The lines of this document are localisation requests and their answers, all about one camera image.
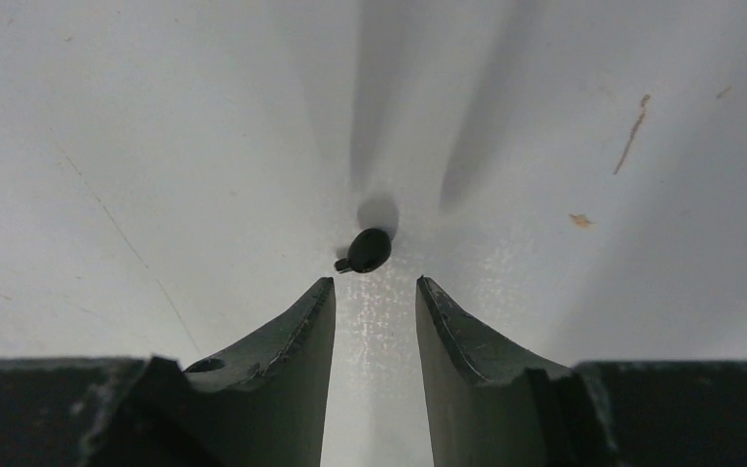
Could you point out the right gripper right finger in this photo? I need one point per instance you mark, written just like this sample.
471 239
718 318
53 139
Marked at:
492 402

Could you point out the black earbud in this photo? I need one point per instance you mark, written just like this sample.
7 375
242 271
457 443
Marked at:
369 250

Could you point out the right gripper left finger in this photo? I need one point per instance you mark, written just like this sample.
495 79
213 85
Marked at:
259 402

